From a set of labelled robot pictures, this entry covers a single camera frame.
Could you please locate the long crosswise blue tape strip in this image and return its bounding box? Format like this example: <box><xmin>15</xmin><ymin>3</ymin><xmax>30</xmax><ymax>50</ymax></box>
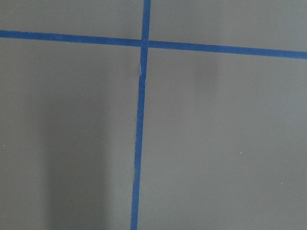
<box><xmin>0</xmin><ymin>30</ymin><xmax>307</xmax><ymax>59</ymax></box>

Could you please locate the lengthwise blue tape strip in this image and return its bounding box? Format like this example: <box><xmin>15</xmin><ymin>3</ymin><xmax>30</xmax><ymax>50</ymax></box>
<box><xmin>130</xmin><ymin>0</ymin><xmax>151</xmax><ymax>230</ymax></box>

